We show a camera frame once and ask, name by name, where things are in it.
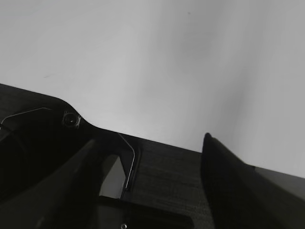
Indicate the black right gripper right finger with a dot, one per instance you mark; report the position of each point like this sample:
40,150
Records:
240,198

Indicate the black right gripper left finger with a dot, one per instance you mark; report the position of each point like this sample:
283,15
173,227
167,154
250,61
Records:
63,200

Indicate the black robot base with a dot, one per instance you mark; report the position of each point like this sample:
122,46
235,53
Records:
145,184

